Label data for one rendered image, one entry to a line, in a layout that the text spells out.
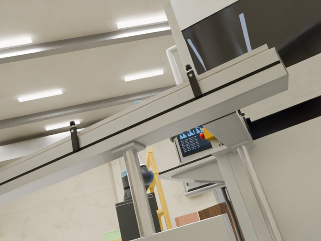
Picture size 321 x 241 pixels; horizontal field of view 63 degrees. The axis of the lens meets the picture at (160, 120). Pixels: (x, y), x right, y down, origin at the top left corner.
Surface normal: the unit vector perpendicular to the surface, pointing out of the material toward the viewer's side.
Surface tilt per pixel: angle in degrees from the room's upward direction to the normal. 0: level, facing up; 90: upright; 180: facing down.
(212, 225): 90
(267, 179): 90
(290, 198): 90
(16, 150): 90
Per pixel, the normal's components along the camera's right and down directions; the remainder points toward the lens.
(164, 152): 0.05, -0.40
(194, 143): -0.29, -0.30
